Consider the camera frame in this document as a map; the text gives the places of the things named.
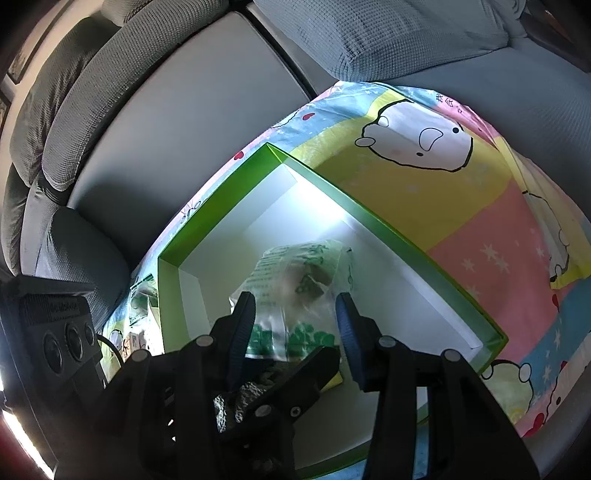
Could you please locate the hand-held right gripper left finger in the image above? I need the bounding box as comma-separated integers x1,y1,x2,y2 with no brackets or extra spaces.
92,293,257,480

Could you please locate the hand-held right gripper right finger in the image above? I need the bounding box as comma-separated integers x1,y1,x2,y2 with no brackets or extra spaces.
336,293,539,480

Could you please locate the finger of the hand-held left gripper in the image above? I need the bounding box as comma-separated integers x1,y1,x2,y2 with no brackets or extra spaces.
217,347,341,444

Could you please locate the large green printed plastic bag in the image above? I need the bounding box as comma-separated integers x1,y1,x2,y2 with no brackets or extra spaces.
231,240,358,372

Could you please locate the small green printed plastic bag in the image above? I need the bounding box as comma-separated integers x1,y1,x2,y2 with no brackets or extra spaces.
129,277,160,324

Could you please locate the green cardboard box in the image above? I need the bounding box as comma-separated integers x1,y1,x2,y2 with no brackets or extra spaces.
157,142,509,478

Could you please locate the small grey ribbed pillow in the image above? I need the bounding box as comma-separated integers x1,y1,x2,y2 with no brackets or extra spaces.
34,207,131,319

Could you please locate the cartoon printed blanket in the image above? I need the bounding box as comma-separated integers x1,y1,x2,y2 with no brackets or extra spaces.
99,80,583,480

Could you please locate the grey sofa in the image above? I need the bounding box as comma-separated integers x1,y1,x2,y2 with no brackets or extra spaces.
0,0,591,480

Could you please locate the large grey waffle pillow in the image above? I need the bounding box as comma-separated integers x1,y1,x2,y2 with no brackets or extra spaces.
253,0,514,85

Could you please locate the black cable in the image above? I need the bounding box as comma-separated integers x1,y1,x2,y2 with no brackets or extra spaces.
98,333,126,366

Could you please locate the framed wall picture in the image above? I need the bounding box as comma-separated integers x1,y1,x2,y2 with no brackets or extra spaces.
6,28,43,86

